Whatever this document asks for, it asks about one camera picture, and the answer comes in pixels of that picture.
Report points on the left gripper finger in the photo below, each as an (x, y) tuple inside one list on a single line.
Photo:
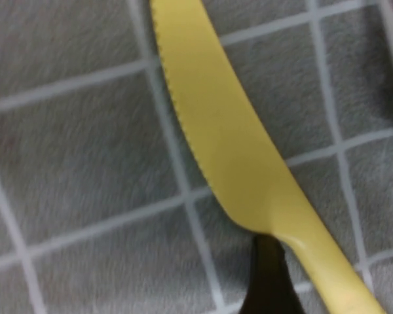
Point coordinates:
[(268, 284)]

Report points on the yellow plastic knife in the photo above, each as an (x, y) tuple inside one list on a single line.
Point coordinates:
[(222, 131)]

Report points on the grey white-checked tablecloth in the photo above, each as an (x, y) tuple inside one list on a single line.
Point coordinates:
[(68, 163)]

